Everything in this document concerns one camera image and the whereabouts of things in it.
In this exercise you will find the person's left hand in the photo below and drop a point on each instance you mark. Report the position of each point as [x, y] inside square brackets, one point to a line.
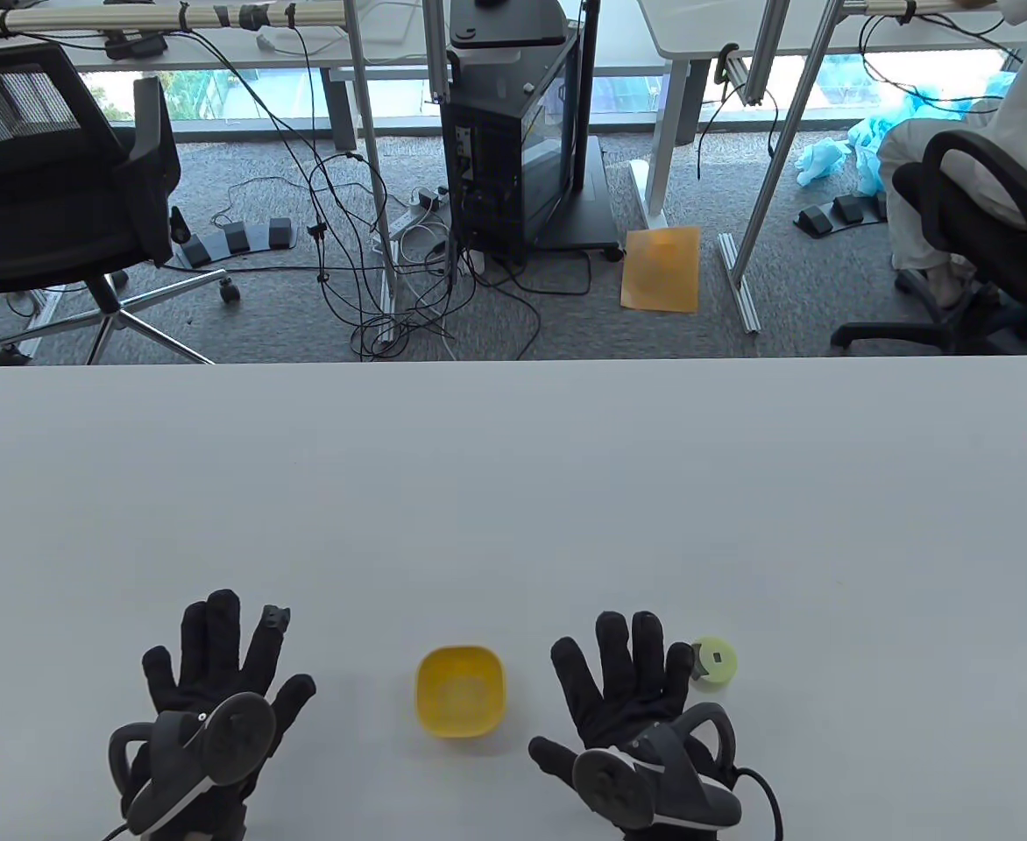
[216, 657]

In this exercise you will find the person's right hand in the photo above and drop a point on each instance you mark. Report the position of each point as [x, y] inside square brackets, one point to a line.
[632, 692]

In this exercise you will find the white dispenser with green cap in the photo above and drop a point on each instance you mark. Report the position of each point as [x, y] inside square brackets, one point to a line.
[717, 664]

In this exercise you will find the yellow small dish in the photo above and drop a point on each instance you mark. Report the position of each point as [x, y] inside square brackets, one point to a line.
[461, 696]

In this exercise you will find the black left hand controller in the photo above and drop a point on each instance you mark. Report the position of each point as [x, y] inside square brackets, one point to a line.
[233, 740]

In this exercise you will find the black hand controller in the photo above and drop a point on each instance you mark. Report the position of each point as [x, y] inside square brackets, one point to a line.
[233, 740]
[614, 784]

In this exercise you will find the black right hand controller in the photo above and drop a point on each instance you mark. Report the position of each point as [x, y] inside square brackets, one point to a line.
[614, 784]

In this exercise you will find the grey foot pedal board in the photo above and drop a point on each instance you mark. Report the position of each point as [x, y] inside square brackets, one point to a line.
[846, 210]
[235, 238]

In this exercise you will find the orange sheet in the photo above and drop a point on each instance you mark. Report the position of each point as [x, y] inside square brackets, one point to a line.
[661, 272]

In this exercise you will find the white power strip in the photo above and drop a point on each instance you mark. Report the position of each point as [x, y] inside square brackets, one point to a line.
[400, 223]

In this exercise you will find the black computer tower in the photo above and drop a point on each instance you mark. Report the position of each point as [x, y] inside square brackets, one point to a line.
[597, 210]
[496, 158]

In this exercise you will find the black mesh office chair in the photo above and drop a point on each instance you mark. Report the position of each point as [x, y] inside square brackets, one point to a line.
[40, 201]

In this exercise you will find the blue plastic bags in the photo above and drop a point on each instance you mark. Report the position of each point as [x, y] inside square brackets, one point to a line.
[820, 162]

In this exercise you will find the black office chair with armrests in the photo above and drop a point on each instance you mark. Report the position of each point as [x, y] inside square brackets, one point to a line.
[1004, 254]

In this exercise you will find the white background desk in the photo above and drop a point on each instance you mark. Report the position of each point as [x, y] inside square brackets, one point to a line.
[216, 53]
[741, 26]

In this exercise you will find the black adapter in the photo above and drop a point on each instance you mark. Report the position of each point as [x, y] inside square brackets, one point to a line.
[135, 45]

